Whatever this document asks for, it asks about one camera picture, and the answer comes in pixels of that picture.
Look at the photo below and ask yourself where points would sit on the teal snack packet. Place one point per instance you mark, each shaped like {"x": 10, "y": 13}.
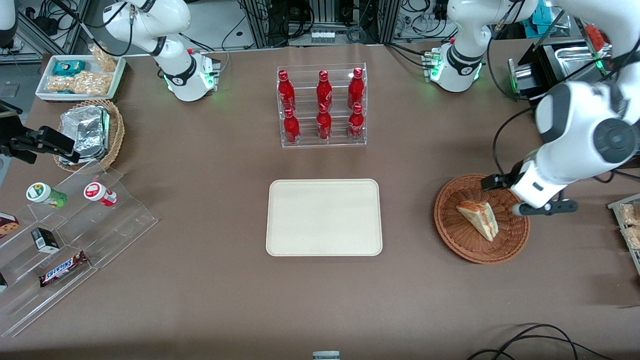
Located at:
{"x": 69, "y": 67}

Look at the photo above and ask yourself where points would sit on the white power strip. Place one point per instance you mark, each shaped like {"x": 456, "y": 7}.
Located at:
{"x": 322, "y": 36}

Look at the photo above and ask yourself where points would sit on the red cola bottle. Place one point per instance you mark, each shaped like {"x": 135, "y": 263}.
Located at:
{"x": 355, "y": 89}
{"x": 356, "y": 125}
{"x": 291, "y": 127}
{"x": 286, "y": 92}
{"x": 324, "y": 125}
{"x": 324, "y": 90}

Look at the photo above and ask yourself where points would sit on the brown cookie box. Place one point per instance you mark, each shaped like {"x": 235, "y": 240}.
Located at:
{"x": 7, "y": 225}

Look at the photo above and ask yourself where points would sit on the silver foil container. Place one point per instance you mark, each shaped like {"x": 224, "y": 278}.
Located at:
{"x": 87, "y": 132}

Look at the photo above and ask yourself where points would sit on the small black carton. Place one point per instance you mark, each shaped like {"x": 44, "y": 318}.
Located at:
{"x": 45, "y": 240}

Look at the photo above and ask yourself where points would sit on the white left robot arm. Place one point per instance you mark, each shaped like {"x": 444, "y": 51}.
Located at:
{"x": 575, "y": 145}

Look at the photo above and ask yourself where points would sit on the clear tray with snacks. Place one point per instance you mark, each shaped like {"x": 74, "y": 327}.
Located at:
{"x": 617, "y": 210}

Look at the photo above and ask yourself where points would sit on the tan wicker basket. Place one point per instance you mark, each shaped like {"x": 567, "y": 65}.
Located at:
{"x": 116, "y": 135}

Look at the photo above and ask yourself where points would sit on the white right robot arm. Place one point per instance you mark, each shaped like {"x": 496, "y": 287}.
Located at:
{"x": 165, "y": 30}

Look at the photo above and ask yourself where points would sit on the black appliance with steel tray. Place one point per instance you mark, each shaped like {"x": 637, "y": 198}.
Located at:
{"x": 550, "y": 75}

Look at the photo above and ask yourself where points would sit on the red cup with white lid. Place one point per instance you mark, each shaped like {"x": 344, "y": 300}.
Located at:
{"x": 97, "y": 192}

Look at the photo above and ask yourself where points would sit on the round brown wicker basket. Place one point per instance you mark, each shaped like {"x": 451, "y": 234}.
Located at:
{"x": 465, "y": 240}

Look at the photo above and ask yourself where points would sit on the Snickers chocolate bar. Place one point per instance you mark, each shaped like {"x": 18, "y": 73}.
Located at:
{"x": 62, "y": 270}

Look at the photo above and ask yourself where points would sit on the triangular wrapped sandwich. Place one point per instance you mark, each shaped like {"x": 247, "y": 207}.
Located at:
{"x": 480, "y": 217}

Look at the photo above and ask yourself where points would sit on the clear acrylic bottle rack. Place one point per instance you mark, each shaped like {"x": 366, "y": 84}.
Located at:
{"x": 305, "y": 142}

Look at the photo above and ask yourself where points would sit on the clear bag of nuts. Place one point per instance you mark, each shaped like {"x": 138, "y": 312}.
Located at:
{"x": 82, "y": 82}
{"x": 104, "y": 57}

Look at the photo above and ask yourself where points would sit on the teal cardboard box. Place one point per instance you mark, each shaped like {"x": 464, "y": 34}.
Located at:
{"x": 540, "y": 20}

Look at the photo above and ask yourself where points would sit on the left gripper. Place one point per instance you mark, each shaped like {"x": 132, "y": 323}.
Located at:
{"x": 511, "y": 178}

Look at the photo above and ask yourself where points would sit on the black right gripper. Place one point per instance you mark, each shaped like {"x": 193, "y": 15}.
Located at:
{"x": 29, "y": 140}

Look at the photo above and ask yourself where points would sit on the clear bag of crackers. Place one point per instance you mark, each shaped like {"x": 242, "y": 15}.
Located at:
{"x": 634, "y": 237}
{"x": 631, "y": 214}

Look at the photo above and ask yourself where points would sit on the red orange packet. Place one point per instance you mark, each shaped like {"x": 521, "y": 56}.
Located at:
{"x": 595, "y": 36}

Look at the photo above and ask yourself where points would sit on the small grey device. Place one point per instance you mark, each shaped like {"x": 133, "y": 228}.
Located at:
{"x": 326, "y": 355}

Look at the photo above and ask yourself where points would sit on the clear acrylic tiered shelf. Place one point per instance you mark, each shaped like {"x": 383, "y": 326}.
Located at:
{"x": 115, "y": 225}

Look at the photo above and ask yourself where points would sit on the white rectangular snack tray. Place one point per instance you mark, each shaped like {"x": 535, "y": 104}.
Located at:
{"x": 45, "y": 92}

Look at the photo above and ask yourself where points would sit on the beige plastic tray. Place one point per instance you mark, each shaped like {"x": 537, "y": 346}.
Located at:
{"x": 324, "y": 217}

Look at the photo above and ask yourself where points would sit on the green cup with white lid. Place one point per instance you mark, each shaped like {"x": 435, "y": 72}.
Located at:
{"x": 42, "y": 193}

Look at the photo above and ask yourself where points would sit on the aluminium frame rack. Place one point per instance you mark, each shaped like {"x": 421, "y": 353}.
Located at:
{"x": 380, "y": 20}

